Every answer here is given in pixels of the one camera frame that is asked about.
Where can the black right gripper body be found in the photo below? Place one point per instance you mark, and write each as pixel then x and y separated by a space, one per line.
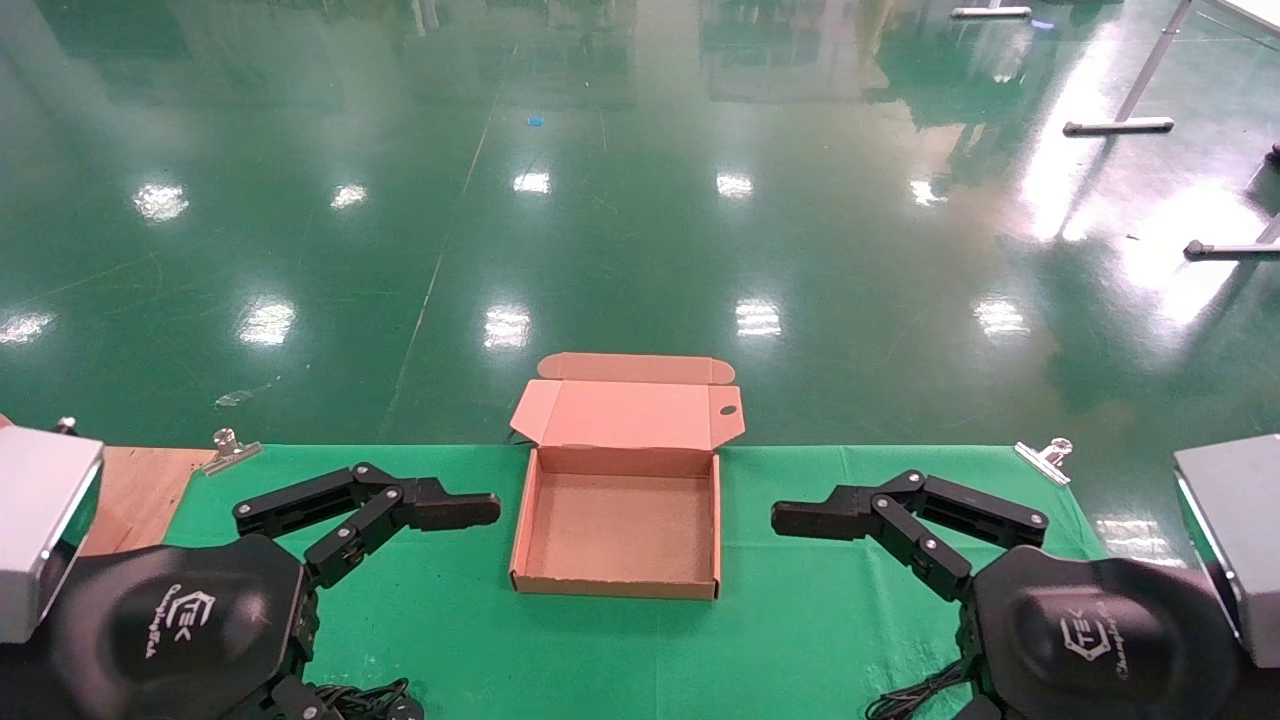
pixel 1100 640

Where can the open flat cardboard box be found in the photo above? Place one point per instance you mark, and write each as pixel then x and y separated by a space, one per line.
pixel 620 530

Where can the green table cloth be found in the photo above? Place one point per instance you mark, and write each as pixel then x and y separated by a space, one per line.
pixel 800 630

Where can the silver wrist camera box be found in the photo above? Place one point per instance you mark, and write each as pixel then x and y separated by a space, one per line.
pixel 40 530
pixel 1235 540

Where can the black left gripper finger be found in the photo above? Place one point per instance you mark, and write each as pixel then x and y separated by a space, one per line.
pixel 300 703
pixel 450 505

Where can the grey metal table leg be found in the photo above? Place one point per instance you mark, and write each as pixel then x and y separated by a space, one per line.
pixel 1230 248
pixel 1118 126

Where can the grey metal table foot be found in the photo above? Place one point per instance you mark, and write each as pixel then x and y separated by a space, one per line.
pixel 990 12

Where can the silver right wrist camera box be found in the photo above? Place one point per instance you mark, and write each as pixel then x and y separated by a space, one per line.
pixel 1235 540

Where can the white table top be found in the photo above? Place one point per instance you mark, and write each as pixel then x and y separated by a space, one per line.
pixel 1262 12

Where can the silver binder clip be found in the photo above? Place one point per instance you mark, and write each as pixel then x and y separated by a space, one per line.
pixel 230 455
pixel 1045 460

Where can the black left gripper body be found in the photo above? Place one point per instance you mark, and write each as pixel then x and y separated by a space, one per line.
pixel 180 630

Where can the wooden board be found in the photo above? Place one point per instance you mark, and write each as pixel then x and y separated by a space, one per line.
pixel 140 495

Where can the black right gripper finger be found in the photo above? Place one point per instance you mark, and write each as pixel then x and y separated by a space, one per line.
pixel 820 515
pixel 978 710

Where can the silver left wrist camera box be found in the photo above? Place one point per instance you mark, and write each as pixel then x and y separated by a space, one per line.
pixel 40 530

